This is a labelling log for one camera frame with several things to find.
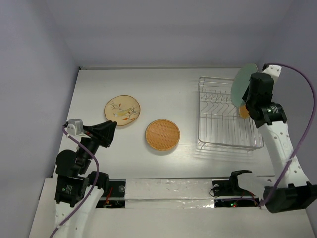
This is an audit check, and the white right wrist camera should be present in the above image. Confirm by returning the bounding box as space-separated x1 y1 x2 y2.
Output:
262 64 282 81

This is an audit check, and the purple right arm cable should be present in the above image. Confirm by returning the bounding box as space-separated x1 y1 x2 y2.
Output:
259 63 317 208

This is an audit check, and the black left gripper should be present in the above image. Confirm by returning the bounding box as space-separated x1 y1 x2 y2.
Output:
78 119 117 172

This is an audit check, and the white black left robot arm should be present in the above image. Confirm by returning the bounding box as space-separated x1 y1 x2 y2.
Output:
50 119 117 238

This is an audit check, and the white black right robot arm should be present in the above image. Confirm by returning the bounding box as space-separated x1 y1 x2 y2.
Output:
228 72 317 213

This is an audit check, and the white foam strip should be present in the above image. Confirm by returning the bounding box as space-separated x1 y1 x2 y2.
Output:
124 179 214 209

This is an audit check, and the metal wire dish rack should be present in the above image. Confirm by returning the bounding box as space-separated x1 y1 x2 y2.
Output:
198 77 264 151

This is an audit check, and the large yellow woven plate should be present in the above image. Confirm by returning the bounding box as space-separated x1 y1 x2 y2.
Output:
239 105 250 119

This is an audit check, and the beige bird pattern plate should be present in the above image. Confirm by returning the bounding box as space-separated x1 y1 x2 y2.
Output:
104 95 141 126

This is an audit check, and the green flower ceramic plate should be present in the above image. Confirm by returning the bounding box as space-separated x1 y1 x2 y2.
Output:
231 63 258 107

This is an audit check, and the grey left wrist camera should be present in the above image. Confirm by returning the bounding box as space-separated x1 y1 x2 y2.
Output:
66 119 84 136

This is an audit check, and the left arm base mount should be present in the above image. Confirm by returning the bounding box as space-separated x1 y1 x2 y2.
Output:
96 179 126 209

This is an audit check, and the small orange woven plate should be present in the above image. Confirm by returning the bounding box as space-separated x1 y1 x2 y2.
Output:
145 119 180 151

